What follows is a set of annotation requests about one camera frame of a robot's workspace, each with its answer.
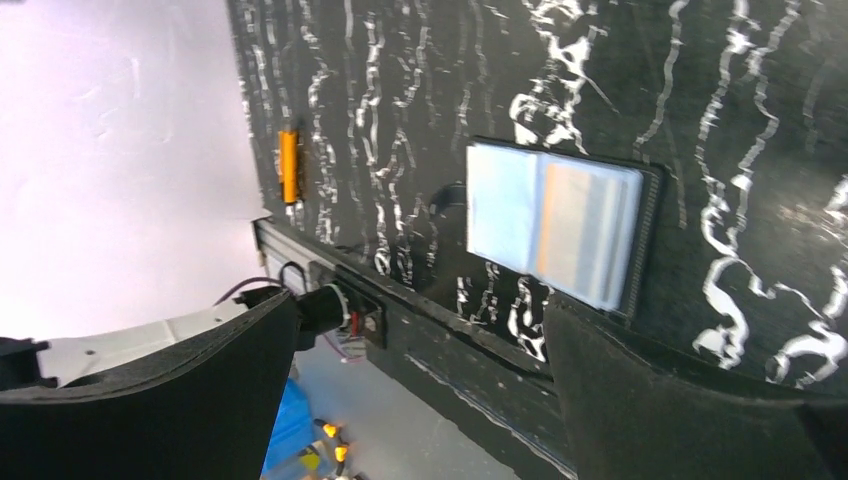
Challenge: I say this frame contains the black card holder wallet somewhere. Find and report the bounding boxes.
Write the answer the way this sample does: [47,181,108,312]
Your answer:
[429,137,665,318]

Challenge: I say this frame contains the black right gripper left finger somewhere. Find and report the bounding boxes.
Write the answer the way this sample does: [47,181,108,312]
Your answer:
[1,294,298,479]

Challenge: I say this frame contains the orange pen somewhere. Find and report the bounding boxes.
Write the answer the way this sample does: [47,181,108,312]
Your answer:
[278,128,300,205]

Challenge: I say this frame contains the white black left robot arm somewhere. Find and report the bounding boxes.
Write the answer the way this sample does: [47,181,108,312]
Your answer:
[1,277,358,391]

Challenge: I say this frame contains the gold card in holder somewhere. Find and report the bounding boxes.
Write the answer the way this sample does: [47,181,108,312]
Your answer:
[536,163,630,304]

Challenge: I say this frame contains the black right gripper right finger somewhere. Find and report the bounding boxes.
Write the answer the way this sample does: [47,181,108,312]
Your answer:
[543,294,847,479]

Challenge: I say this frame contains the aluminium frame rail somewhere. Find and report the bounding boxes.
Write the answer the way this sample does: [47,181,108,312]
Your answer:
[253,218,320,294]

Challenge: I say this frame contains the black marbled table mat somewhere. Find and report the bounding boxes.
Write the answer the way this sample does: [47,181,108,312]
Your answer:
[225,0,848,480]

